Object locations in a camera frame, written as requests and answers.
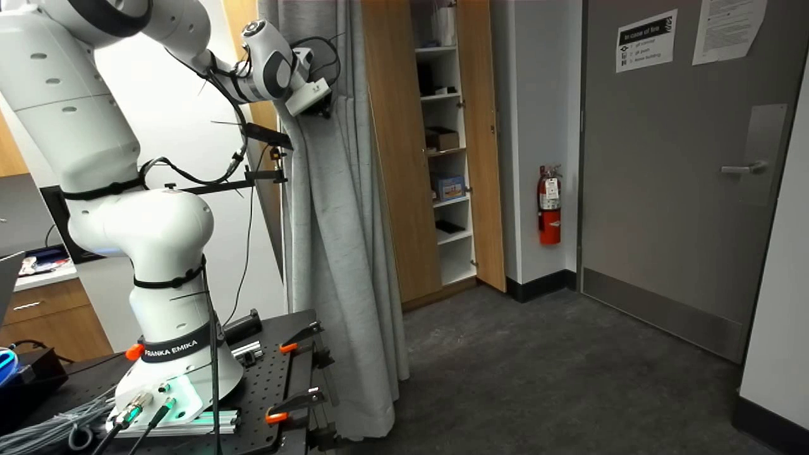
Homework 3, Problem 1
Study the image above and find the grey door lock plate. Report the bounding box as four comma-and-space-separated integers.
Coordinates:
743, 101, 791, 173

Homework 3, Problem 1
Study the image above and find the silver door lever handle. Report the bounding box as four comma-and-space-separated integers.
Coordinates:
717, 159, 770, 181

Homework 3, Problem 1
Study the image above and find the wooden cabinet door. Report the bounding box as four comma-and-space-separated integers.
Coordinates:
453, 0, 507, 296

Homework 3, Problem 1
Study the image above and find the black box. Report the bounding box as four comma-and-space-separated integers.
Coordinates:
0, 344, 70, 426

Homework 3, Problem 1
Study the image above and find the grey room door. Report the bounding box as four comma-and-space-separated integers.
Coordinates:
579, 0, 809, 364

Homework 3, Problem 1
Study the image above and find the black cylinder handle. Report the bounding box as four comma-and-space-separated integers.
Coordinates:
220, 308, 264, 347

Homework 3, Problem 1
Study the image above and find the red fire extinguisher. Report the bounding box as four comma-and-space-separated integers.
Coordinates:
534, 163, 565, 249

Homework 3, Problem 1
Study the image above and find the blue box on shelf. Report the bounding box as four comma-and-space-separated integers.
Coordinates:
434, 176, 467, 202

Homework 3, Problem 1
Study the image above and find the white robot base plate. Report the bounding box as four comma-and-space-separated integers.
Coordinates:
111, 369, 243, 440

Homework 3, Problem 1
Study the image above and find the brown box on shelf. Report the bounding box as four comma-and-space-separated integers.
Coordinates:
424, 125, 463, 154

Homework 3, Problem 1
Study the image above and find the blue coiled cable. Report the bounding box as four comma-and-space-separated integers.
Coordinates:
0, 347, 19, 390

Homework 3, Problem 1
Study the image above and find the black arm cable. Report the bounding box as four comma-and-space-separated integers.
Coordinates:
135, 66, 255, 193

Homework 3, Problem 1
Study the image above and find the white container on shelf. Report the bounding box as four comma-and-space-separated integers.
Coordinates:
430, 2, 459, 48

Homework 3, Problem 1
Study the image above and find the orange handled black clamp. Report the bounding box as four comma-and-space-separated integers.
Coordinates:
262, 384, 326, 427
276, 318, 324, 359

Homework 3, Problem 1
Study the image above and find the white paper notice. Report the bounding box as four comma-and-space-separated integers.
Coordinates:
690, 0, 770, 68

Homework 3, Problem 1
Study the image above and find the white shelf unit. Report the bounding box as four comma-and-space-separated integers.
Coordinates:
410, 0, 480, 288

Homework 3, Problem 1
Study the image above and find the wooden drawer cabinet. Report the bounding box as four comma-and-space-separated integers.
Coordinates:
0, 275, 116, 364

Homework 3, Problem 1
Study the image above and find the grey fabric sofa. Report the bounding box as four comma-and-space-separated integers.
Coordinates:
258, 0, 412, 442

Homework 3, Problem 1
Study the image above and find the grey cable bundle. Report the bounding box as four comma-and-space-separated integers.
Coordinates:
0, 390, 122, 455

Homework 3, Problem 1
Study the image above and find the black and white door sign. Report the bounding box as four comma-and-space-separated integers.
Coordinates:
614, 9, 679, 76

